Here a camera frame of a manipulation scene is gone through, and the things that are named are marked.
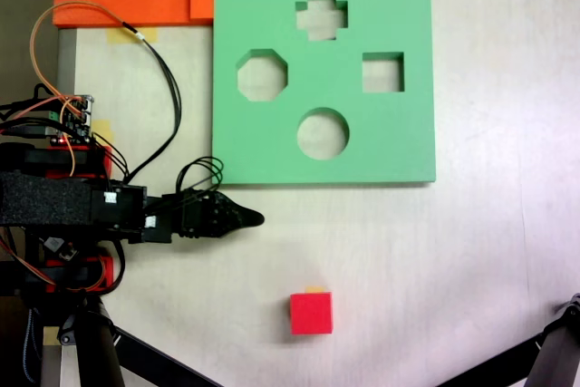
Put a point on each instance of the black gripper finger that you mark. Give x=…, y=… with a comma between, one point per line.
x=235, y=219

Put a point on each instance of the green shape sorter board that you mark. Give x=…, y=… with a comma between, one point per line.
x=254, y=147

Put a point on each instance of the black tripod leg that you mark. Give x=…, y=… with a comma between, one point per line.
x=553, y=360
x=95, y=360

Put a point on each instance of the wide yellow tape piece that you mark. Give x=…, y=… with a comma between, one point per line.
x=118, y=35

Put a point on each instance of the yellow tape marker strip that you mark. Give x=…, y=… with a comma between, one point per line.
x=315, y=289

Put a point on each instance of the red table clamp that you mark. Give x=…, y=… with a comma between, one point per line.
x=108, y=160
x=108, y=269

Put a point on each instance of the thin black tripod bar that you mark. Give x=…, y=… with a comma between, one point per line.
x=172, y=366

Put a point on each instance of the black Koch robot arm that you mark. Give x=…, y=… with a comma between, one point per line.
x=45, y=199

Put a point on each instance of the red square block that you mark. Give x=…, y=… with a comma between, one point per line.
x=312, y=313

